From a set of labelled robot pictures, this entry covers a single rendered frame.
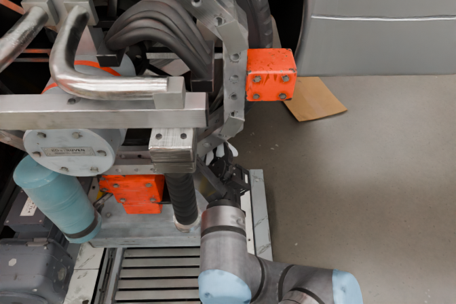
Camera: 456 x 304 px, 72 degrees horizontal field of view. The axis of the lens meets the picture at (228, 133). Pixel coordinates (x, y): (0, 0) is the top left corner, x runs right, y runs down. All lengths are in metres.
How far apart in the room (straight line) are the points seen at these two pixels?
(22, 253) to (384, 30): 1.02
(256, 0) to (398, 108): 1.52
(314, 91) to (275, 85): 1.36
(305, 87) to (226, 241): 1.46
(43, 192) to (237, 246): 0.37
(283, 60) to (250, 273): 0.38
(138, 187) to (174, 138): 0.48
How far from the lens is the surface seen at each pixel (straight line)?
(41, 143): 0.53
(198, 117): 0.36
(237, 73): 0.56
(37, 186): 0.67
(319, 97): 1.90
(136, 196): 0.87
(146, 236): 1.21
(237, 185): 0.70
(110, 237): 1.22
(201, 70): 0.39
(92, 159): 0.53
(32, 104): 0.41
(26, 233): 1.08
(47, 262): 0.99
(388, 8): 0.75
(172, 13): 0.40
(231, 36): 0.51
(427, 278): 1.47
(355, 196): 1.52
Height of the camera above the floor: 1.22
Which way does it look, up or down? 48 degrees down
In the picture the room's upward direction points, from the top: straight up
